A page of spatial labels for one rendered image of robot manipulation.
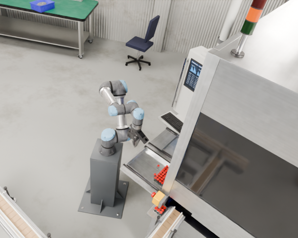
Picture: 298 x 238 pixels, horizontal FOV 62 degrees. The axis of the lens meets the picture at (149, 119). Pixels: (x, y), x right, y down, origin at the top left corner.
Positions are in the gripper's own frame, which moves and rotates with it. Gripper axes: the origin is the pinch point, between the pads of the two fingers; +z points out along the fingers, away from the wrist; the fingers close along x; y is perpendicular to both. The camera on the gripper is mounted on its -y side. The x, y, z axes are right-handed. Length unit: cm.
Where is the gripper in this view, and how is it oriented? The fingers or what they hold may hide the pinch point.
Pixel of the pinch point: (135, 146)
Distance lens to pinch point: 196.1
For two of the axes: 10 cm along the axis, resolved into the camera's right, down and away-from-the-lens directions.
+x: -6.1, 4.6, -6.5
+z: -1.5, 7.3, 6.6
